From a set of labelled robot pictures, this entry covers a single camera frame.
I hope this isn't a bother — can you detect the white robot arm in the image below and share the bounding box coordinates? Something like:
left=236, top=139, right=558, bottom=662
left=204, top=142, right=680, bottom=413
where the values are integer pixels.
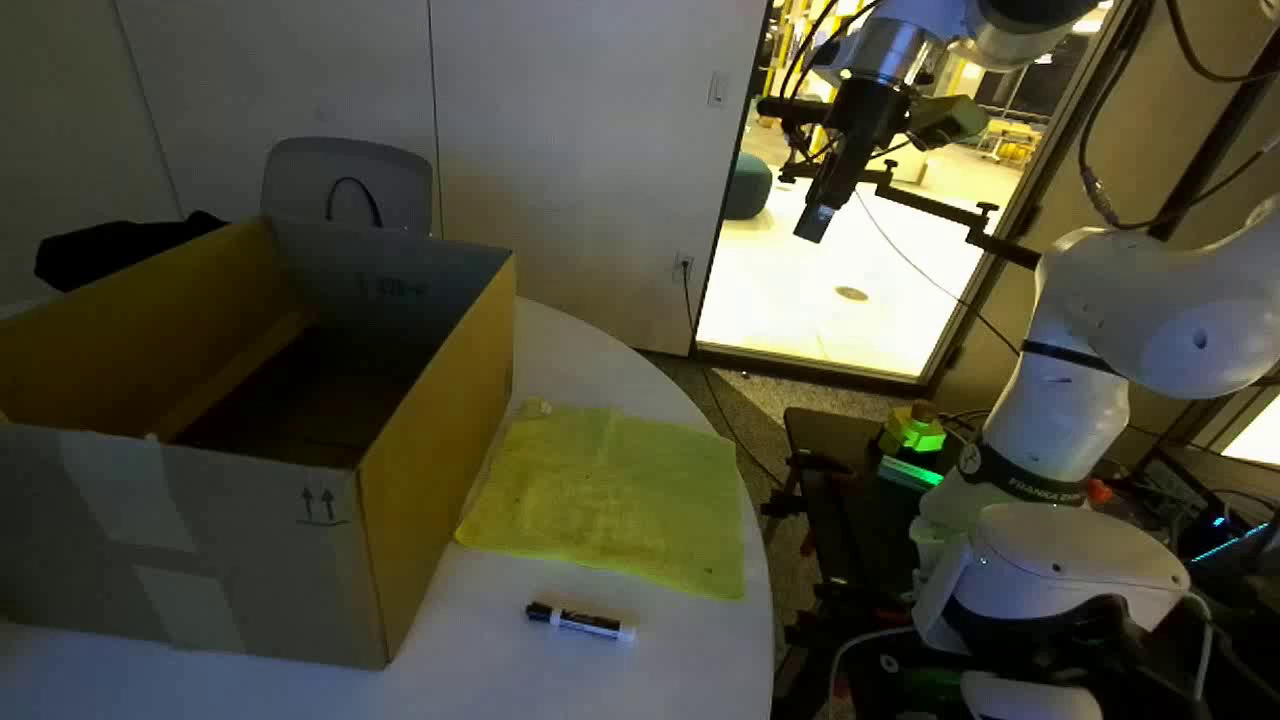
left=796, top=0, right=1280, bottom=720

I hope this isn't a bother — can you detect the black and white marker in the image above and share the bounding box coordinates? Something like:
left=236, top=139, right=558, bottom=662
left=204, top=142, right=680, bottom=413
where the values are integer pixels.
left=525, top=600, right=636, bottom=643

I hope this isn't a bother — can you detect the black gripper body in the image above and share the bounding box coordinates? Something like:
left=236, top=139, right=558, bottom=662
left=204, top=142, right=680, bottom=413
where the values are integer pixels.
left=809, top=79, right=909, bottom=211

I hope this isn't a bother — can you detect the open cardboard box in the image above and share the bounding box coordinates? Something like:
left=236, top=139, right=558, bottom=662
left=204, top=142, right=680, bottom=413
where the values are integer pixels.
left=0, top=221, right=517, bottom=667

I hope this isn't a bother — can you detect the dark green round stool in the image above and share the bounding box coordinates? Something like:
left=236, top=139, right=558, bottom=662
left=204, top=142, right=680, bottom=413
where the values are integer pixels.
left=723, top=152, right=772, bottom=221

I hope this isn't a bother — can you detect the yellow-green towel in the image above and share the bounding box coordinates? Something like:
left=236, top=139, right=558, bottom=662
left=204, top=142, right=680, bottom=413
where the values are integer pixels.
left=455, top=405, right=745, bottom=600

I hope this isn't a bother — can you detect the grey chair back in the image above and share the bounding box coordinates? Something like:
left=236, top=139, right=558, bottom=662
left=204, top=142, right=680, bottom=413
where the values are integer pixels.
left=261, top=137, right=430, bottom=230

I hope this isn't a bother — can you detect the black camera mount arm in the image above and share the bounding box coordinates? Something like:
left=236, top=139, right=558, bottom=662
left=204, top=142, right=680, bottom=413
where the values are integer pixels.
left=755, top=94, right=1041, bottom=267

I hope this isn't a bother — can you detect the black bag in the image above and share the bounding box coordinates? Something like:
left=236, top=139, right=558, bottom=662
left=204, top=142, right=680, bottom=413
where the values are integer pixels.
left=30, top=211, right=219, bottom=291

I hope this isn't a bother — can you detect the green lit device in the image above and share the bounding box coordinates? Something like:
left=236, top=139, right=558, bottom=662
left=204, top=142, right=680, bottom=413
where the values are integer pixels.
left=874, top=407, right=949, bottom=488

